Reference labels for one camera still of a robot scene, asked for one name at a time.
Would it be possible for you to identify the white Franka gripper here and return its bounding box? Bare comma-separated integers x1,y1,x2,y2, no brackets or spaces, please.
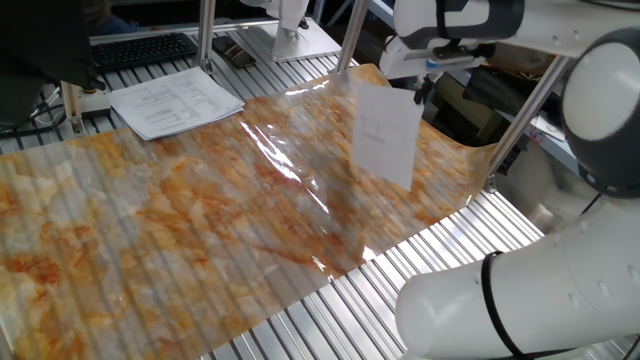
378,38,436,105

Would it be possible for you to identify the white printed paper sheet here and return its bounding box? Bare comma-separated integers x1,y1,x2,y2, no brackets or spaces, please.
349,82,426,193

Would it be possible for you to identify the white second robot base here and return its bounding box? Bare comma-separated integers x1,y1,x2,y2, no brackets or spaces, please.
239,0,312,57

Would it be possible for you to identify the black smartphone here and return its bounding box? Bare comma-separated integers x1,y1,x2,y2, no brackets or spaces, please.
211,34,257,70

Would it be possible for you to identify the stack of printed papers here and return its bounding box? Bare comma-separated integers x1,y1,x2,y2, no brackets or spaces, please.
108,66,246,142

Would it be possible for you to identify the black keyboard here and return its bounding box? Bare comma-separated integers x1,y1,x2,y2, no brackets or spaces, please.
91,32,199,75

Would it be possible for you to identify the white button box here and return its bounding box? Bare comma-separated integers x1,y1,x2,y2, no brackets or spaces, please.
77,87,112,120

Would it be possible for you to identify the orange marble pattern sheet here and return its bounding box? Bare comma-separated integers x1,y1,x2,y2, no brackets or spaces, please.
0,62,496,360

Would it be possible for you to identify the aluminium frame post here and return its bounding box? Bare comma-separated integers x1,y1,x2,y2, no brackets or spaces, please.
334,0,372,74
196,0,217,75
482,55,572,195

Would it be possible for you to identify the grey metal base plate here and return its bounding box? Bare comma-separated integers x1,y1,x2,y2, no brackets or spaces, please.
246,17,344,64

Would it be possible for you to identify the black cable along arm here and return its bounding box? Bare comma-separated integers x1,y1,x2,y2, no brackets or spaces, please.
433,0,576,360

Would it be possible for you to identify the aluminium frame rail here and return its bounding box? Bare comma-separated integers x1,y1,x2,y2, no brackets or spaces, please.
88,17,281,46

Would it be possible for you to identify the short aluminium post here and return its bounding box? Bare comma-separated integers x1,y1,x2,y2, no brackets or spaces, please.
59,79,86,135

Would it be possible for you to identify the thin black cable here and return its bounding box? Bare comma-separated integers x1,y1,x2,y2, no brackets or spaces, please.
0,99,69,140

